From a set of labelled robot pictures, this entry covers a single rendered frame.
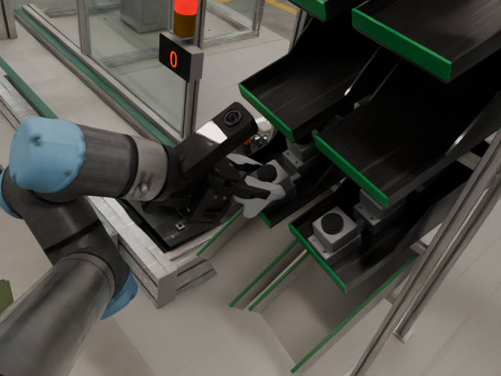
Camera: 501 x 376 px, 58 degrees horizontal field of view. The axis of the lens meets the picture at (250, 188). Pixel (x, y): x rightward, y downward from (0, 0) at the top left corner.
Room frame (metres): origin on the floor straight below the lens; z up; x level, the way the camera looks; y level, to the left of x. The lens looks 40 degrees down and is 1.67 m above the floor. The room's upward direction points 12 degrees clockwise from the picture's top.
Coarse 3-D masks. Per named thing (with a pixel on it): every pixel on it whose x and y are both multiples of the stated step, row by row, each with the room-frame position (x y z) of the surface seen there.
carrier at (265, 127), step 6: (258, 126) 1.10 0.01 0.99; (264, 126) 1.10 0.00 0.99; (270, 126) 1.11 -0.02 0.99; (258, 132) 1.09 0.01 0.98; (264, 132) 1.08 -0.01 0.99; (258, 138) 1.01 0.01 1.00; (264, 138) 0.96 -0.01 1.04; (252, 144) 1.00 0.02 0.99; (258, 144) 1.01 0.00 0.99; (264, 144) 0.96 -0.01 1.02; (234, 150) 0.99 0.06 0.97; (240, 150) 0.96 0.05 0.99; (252, 150) 0.97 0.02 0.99
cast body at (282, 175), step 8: (272, 160) 0.56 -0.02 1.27; (264, 168) 0.53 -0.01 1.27; (272, 168) 0.53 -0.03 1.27; (280, 168) 0.54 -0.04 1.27; (256, 176) 0.53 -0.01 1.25; (264, 176) 0.52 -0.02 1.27; (272, 176) 0.52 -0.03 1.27; (280, 176) 0.53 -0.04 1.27; (288, 176) 0.53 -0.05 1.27; (296, 176) 0.57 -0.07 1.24; (280, 184) 0.52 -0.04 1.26; (288, 184) 0.53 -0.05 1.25; (296, 184) 0.56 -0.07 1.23; (288, 192) 0.53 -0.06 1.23; (296, 192) 0.54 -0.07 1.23; (280, 200) 0.53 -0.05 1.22; (288, 200) 0.54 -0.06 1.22; (264, 208) 0.51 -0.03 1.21; (272, 208) 0.52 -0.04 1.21
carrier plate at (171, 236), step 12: (132, 204) 0.70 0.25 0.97; (240, 204) 0.78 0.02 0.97; (144, 216) 0.68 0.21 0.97; (156, 216) 0.68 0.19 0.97; (168, 216) 0.69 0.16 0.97; (180, 216) 0.70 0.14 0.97; (228, 216) 0.73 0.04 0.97; (156, 228) 0.65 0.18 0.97; (168, 228) 0.66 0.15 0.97; (192, 228) 0.67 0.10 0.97; (204, 228) 0.68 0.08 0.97; (168, 240) 0.62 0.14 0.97; (180, 240) 0.63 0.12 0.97
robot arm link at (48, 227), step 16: (0, 176) 0.39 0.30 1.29; (0, 192) 0.37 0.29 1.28; (16, 192) 0.35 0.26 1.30; (32, 192) 0.34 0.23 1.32; (16, 208) 0.36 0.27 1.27; (32, 208) 0.35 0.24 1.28; (48, 208) 0.35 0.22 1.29; (64, 208) 0.36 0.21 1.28; (80, 208) 0.37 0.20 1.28; (32, 224) 0.34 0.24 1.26; (48, 224) 0.34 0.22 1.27; (64, 224) 0.35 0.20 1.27; (80, 224) 0.36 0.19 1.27; (48, 240) 0.33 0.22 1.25
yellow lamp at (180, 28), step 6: (174, 12) 0.97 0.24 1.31; (174, 18) 0.97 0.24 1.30; (180, 18) 0.96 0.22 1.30; (186, 18) 0.97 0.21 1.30; (192, 18) 0.97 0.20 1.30; (174, 24) 0.97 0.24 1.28; (180, 24) 0.96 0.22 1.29; (186, 24) 0.97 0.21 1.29; (192, 24) 0.98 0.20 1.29; (174, 30) 0.97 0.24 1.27; (180, 30) 0.96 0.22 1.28; (186, 30) 0.97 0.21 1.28; (192, 30) 0.98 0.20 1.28; (180, 36) 0.96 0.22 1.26; (186, 36) 0.97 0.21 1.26; (192, 36) 0.98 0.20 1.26
